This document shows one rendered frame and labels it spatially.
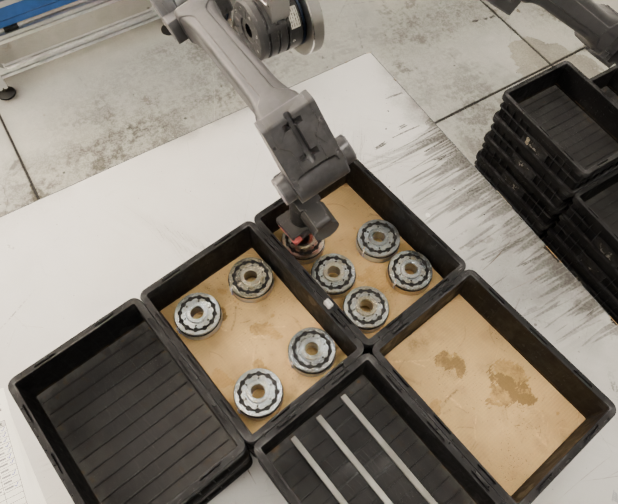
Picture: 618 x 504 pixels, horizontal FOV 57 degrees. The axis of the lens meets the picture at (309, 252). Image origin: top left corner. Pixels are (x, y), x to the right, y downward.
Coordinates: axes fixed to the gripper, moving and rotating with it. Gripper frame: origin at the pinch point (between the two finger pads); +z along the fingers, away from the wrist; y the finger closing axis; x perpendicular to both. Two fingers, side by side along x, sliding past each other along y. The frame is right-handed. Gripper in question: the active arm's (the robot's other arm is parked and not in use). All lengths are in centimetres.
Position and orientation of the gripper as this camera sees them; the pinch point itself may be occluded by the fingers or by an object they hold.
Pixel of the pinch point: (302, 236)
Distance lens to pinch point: 135.3
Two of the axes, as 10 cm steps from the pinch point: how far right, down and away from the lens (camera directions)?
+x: -6.2, -7.0, 3.6
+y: 7.9, -5.4, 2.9
